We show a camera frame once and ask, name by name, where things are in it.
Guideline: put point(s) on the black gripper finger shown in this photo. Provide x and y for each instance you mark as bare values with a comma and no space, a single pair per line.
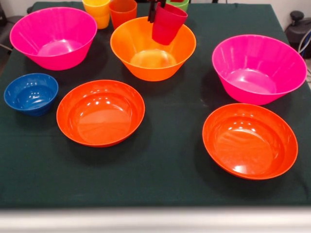
162,3
153,11

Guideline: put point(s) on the crimson plastic cup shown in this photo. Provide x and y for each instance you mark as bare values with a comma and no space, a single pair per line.
167,26

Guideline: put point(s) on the red shallow bowl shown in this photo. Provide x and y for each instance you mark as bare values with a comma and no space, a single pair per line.
100,116
250,145

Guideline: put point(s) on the green plastic cup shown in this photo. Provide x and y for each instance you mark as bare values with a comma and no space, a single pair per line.
185,6

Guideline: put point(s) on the red-orange plastic cup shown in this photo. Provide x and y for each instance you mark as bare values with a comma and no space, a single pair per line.
122,14

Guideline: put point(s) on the orange large bowl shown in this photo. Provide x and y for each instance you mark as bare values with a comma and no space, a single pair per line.
136,48

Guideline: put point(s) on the yellow plastic cup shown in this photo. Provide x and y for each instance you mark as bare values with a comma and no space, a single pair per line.
97,14

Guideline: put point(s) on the pink large bowl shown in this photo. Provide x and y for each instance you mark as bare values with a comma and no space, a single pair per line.
53,31
255,72

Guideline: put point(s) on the blue small bowl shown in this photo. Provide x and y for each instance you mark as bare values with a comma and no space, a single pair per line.
31,97

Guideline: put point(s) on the dark green tablecloth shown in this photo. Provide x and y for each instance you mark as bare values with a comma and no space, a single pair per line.
158,170

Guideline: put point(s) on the black pedestal foot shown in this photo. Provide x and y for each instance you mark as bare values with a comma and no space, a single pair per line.
295,31
3,17

